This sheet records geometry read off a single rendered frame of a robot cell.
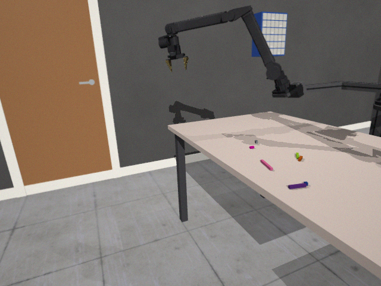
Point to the pink rod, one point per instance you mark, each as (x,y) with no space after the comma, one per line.
(266,165)

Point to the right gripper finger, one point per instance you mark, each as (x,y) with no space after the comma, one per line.
(185,61)
(169,64)

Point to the purple rod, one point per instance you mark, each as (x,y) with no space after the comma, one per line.
(297,186)

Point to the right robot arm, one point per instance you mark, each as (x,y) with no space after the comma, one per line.
(282,83)

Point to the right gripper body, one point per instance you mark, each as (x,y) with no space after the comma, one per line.
(176,56)

